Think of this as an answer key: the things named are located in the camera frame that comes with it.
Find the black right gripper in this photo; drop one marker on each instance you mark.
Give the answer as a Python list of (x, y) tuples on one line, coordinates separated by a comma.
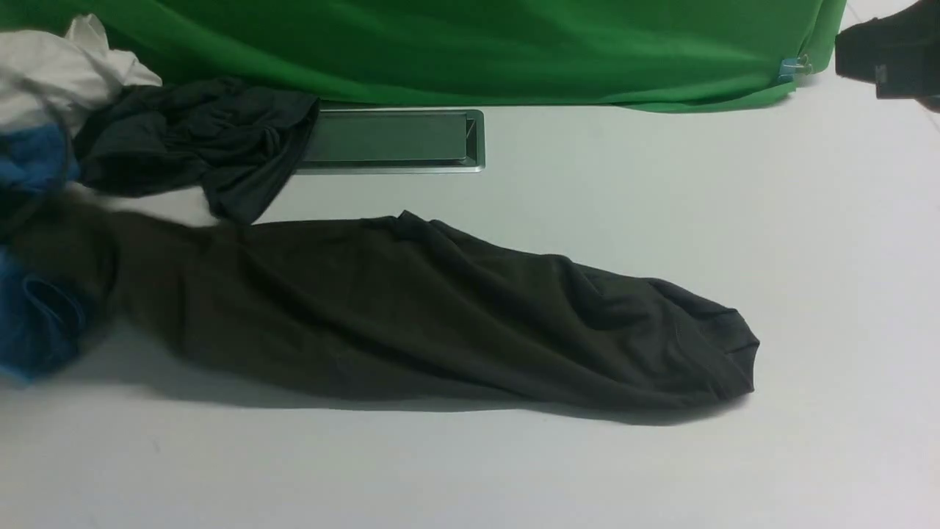
[(898, 54)]

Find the dark gray long-sleeve top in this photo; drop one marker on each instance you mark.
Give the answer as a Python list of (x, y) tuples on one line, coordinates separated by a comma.
[(390, 309)]

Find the blue binder clip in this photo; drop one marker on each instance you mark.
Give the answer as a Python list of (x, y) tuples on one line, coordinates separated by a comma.
[(794, 68)]

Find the green backdrop cloth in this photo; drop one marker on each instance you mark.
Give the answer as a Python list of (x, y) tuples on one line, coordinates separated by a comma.
[(655, 56)]

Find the dark teal crumpled garment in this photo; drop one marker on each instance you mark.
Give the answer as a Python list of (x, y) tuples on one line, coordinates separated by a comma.
[(238, 142)]

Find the white crumpled garment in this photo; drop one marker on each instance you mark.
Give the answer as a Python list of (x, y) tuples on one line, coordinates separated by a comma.
[(48, 78)]

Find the blue crumpled garment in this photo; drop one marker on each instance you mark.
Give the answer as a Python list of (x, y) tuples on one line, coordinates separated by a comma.
[(42, 321)]

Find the metal table cable hatch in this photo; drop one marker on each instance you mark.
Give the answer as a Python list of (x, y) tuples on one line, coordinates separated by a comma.
[(396, 141)]

